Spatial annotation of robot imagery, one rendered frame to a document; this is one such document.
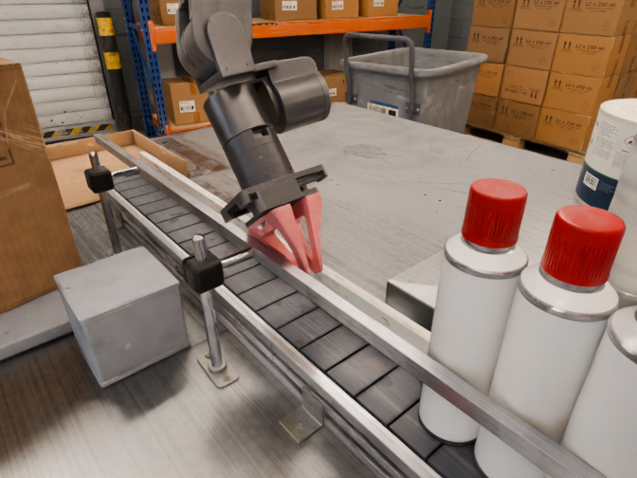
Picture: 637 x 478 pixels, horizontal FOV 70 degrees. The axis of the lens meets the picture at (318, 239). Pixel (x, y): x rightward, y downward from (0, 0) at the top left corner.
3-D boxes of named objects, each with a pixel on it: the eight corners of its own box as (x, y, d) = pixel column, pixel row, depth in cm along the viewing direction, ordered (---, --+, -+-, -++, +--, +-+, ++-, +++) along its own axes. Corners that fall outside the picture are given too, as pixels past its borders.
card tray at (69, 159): (190, 178, 96) (187, 160, 94) (56, 213, 81) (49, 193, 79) (136, 144, 116) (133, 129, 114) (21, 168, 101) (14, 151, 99)
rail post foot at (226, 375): (241, 378, 48) (240, 373, 47) (218, 390, 46) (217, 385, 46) (217, 348, 51) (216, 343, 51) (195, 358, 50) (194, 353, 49)
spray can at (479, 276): (493, 415, 37) (557, 185, 27) (466, 460, 34) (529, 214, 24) (436, 384, 40) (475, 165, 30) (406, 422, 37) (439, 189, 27)
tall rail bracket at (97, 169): (159, 248, 71) (139, 145, 63) (112, 264, 67) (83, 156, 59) (152, 240, 73) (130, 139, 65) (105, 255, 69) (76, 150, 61)
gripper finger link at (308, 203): (353, 257, 45) (312, 172, 45) (297, 285, 41) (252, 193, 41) (318, 270, 51) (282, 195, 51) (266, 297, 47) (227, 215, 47)
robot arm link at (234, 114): (195, 108, 48) (203, 80, 43) (252, 93, 51) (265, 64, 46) (223, 166, 48) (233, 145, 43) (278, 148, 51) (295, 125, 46)
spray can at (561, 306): (561, 469, 33) (667, 221, 23) (520, 512, 31) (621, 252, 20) (499, 421, 37) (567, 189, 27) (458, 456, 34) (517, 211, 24)
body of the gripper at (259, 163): (332, 178, 47) (301, 115, 47) (248, 209, 41) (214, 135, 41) (302, 200, 52) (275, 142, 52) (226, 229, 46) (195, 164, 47)
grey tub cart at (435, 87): (395, 155, 359) (408, 21, 312) (472, 174, 324) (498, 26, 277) (326, 190, 299) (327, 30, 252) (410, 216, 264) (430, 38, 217)
